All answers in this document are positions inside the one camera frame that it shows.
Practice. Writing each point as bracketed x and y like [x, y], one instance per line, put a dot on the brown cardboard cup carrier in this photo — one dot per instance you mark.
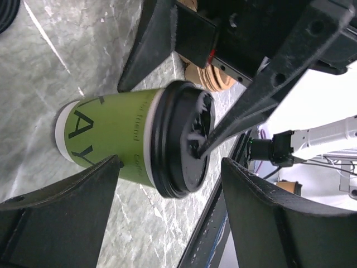
[210, 77]

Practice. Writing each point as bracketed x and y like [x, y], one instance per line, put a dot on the green paper coffee cup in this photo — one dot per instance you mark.
[89, 130]

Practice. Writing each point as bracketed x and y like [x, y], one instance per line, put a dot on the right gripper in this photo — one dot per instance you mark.
[252, 30]

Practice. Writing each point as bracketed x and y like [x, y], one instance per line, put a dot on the black cup lid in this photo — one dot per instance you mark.
[183, 118]

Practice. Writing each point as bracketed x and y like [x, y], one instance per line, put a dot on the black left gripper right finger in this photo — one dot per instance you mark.
[272, 227]

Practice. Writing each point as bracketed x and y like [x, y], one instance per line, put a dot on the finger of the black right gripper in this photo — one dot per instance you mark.
[165, 27]

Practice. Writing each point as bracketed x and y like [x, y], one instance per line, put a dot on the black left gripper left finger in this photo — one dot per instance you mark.
[62, 224]

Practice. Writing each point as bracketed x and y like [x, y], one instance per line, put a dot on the stack of black cup lids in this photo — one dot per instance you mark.
[8, 12]

